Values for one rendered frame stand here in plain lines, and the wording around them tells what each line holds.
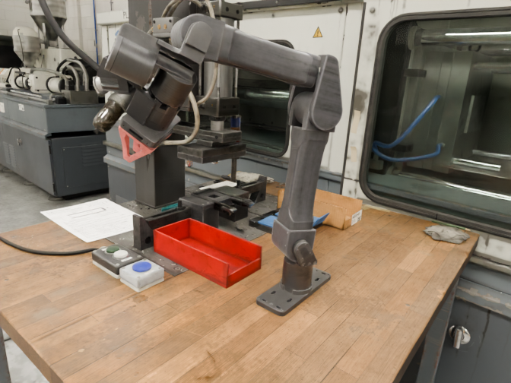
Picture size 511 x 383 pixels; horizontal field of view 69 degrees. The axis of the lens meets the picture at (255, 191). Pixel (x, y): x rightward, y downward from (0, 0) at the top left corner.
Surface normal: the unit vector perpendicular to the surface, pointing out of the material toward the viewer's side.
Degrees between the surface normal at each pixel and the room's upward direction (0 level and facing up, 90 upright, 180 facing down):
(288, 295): 0
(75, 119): 90
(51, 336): 0
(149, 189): 90
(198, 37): 90
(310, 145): 103
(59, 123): 90
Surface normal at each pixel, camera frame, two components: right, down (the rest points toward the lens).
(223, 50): 0.38, 0.34
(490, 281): -0.67, 0.18
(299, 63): 0.22, 0.21
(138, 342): 0.05, -0.95
